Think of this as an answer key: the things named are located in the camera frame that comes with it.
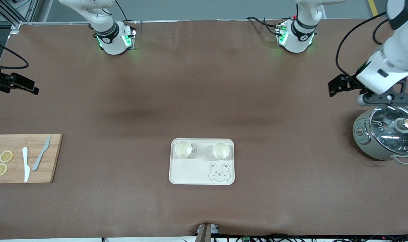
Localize white IKEA cup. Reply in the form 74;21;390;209
175;140;193;158
212;142;230;160

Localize bamboo cutting board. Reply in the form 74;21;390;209
0;134;63;184

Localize glass pot lid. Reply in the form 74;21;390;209
369;106;408;155

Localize grey-green electric cooking pot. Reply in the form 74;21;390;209
353;105;408;165

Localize grey plastic knife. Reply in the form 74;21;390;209
32;136;51;171

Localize white plastic knife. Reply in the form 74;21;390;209
22;147;31;183

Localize brown table cover sheet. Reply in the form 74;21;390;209
0;18;408;240

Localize white bear print tray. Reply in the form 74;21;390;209
169;138;235;186

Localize metal table edge clamp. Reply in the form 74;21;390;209
196;223;220;242

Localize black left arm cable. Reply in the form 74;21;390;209
336;12;392;80

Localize aluminium frame profile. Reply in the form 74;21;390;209
0;0;40;30

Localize black left base cables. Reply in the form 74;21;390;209
246;16;282;36

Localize black right base cable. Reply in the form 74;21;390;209
114;0;130;23

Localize black cable bundle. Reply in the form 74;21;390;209
214;233;408;242

